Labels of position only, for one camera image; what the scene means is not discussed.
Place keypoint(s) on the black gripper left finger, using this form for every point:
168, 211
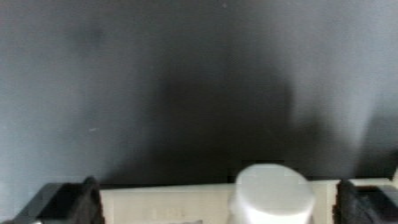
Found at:
67, 204

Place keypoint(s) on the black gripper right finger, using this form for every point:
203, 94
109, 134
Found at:
367, 204

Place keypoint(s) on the white cabinet body box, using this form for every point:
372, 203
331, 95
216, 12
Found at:
271, 198

